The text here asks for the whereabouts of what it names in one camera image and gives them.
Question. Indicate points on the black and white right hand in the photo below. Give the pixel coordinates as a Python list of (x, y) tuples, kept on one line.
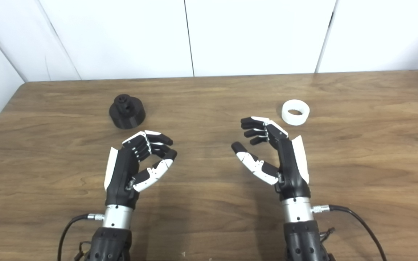
[(290, 170)]

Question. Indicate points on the round black stepped part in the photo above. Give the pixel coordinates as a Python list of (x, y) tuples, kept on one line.
[(127, 116)]

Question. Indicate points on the black and white left hand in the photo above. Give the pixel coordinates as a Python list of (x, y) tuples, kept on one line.
[(120, 174)]

